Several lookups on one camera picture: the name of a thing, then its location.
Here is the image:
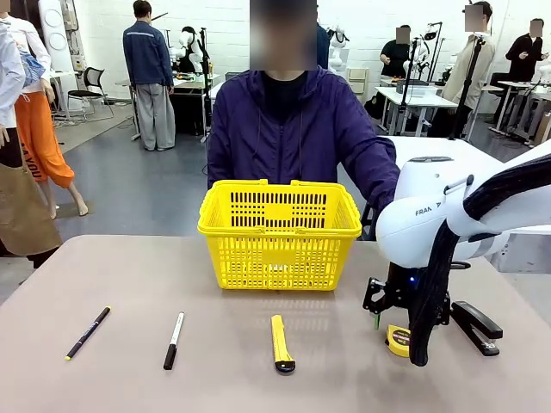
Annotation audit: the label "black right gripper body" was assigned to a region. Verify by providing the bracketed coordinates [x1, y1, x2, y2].
[385, 260, 427, 310]

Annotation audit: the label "yellow tape measure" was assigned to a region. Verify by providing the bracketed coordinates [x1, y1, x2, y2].
[384, 324, 412, 357]

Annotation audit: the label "yellow utility knife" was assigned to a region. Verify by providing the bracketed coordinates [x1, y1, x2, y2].
[270, 314, 297, 373]

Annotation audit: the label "black pen with yellow ends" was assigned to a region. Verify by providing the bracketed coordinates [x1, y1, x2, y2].
[64, 305, 112, 361]

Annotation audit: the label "yellow plastic shopping basket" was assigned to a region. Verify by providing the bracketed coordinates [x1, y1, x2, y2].
[196, 178, 362, 292]

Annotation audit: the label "person in purple jacket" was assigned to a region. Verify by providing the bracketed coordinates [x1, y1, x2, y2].
[206, 0, 401, 216]

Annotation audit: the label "person in beige coat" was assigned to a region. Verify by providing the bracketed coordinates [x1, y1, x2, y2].
[441, 0, 496, 139]

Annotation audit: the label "person in black t-shirt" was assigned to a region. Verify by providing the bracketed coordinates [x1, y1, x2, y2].
[379, 25, 417, 78]

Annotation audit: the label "person in black clothes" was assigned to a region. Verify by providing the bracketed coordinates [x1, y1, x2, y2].
[490, 17, 546, 126]

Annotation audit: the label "dark stool with backpack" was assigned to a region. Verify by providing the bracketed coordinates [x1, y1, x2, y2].
[360, 205, 381, 241]

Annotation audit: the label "black stapler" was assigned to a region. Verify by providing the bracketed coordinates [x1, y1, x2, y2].
[449, 300, 504, 357]

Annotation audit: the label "white background desk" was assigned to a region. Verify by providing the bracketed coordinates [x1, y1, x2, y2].
[373, 85, 458, 138]

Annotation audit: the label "white marker with black cap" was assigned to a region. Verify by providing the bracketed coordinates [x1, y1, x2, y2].
[162, 311, 186, 371]

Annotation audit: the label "white drawer cabinet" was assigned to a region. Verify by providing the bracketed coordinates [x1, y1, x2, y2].
[346, 67, 370, 107]

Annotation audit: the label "thin black tripod stand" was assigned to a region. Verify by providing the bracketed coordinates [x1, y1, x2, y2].
[398, 38, 421, 139]

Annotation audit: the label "tall black tripod stand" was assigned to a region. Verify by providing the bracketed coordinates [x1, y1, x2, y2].
[447, 36, 487, 141]

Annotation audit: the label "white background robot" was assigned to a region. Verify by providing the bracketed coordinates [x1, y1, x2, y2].
[326, 24, 350, 72]
[170, 25, 212, 74]

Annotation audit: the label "man in blue jacket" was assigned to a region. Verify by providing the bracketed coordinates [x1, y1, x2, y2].
[122, 0, 176, 152]

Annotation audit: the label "black office chair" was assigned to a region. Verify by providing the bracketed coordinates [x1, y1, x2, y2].
[67, 66, 115, 121]

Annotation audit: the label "mannequin with orange pants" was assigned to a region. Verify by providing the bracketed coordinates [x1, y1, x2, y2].
[0, 12, 90, 219]

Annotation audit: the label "white standing air conditioner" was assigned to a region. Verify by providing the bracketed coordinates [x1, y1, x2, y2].
[37, 0, 87, 72]

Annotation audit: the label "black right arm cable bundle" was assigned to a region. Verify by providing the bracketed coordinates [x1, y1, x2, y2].
[406, 165, 551, 367]

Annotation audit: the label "white desks with cables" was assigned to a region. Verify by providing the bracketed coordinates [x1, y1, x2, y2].
[486, 79, 551, 145]

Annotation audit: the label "black camera stand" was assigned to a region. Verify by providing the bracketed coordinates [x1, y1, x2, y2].
[199, 26, 213, 143]

